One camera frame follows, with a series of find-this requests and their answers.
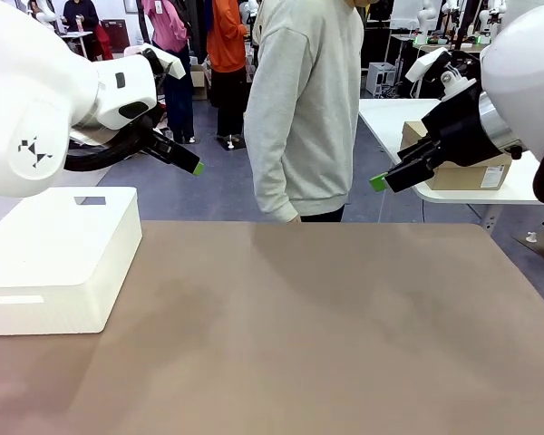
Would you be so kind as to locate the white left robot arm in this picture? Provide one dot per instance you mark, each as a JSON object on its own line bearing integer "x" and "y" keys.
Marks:
{"x": 27, "y": 90}

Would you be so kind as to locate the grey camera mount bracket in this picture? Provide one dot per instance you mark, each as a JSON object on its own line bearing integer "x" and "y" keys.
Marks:
{"x": 458, "y": 84}

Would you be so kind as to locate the white plastic storage bin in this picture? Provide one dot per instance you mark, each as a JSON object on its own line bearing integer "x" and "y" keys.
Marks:
{"x": 50, "y": 244}

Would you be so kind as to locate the person in orange top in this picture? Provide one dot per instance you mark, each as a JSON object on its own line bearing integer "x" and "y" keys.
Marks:
{"x": 226, "y": 45}

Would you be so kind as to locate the person's right hand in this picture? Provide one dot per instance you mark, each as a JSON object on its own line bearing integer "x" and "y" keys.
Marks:
{"x": 294, "y": 219}

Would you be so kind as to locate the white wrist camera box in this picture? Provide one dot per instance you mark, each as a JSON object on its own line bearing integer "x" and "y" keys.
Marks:
{"x": 424, "y": 65}
{"x": 168, "y": 61}

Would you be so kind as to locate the person's right forearm grey sleeve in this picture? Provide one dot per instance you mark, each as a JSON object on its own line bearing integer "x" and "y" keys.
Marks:
{"x": 272, "y": 181}

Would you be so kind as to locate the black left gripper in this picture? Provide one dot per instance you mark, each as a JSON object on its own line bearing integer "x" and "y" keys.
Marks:
{"x": 147, "y": 131}

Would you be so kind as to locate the person in pink top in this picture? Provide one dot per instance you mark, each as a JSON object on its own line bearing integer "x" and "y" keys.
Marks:
{"x": 181, "y": 104}

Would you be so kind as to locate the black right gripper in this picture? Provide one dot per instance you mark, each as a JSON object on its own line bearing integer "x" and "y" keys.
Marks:
{"x": 458, "y": 127}

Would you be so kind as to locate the dark red panel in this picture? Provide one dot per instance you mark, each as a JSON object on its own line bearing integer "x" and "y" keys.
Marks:
{"x": 115, "y": 36}

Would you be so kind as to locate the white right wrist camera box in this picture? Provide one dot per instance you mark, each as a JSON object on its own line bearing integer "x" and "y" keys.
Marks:
{"x": 424, "y": 65}

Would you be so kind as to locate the person in black jacket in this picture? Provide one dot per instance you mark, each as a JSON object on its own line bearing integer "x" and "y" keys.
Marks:
{"x": 81, "y": 16}

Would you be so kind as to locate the small brown cardboard box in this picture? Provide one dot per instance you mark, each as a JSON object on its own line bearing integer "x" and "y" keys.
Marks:
{"x": 200, "y": 84}

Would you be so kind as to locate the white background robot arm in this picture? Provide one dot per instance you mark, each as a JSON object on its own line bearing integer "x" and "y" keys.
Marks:
{"x": 425, "y": 18}

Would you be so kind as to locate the person in grey sweatshirt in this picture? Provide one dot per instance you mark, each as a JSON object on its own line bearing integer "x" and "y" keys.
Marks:
{"x": 317, "y": 113}

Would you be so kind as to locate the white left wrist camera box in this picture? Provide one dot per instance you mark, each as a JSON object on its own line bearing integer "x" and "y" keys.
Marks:
{"x": 168, "y": 61}

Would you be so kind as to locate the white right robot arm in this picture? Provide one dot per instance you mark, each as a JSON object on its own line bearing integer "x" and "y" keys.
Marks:
{"x": 526, "y": 68}

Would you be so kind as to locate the small white floor object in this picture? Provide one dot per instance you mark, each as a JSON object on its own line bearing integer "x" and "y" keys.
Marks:
{"x": 531, "y": 236}

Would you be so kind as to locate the brown cardboard shoe box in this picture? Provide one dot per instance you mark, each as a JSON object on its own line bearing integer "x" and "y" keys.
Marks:
{"x": 458, "y": 176}

